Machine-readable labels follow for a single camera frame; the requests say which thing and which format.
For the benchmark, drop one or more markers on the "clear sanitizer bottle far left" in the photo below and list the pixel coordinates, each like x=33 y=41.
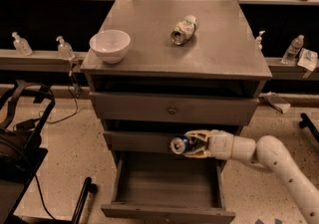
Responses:
x=21 y=45

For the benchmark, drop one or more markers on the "white bowl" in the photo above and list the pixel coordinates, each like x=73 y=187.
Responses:
x=110 y=46

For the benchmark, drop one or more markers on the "black chair left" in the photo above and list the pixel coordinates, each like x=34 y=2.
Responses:
x=20 y=151

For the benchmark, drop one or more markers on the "small pump bottle right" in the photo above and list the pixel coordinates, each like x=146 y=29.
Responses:
x=258 y=39

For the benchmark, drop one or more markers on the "blue crushed pepsi can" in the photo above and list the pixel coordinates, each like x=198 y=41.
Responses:
x=180 y=144

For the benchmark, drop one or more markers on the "white plastic packet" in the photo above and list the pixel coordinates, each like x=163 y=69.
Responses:
x=308 y=59

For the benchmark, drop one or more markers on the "clear sanitizer bottle near cabinet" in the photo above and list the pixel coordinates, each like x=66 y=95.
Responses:
x=65 y=49

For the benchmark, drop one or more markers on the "black stand leg bottom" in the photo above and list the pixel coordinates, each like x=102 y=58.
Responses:
x=89 y=187

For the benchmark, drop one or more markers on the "clear water bottle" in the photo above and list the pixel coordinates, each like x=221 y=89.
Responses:
x=293 y=50

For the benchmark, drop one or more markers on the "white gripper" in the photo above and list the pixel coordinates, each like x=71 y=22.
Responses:
x=221 y=144

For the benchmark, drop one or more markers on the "black chair leg right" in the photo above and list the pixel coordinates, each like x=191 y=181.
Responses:
x=306 y=122

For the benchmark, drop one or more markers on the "grey middle drawer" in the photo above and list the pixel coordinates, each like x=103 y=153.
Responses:
x=144 y=142

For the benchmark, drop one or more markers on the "grey top drawer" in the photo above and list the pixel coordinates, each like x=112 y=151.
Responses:
x=173 y=108

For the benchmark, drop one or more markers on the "grey three-drawer cabinet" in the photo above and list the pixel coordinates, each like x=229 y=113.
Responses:
x=220 y=60

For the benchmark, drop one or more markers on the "grey open bottom drawer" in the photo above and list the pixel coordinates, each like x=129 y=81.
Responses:
x=168 y=188

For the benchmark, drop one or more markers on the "green white soda can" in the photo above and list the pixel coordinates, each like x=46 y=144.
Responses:
x=184 y=30

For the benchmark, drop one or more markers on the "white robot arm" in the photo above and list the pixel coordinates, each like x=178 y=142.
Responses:
x=269 y=153

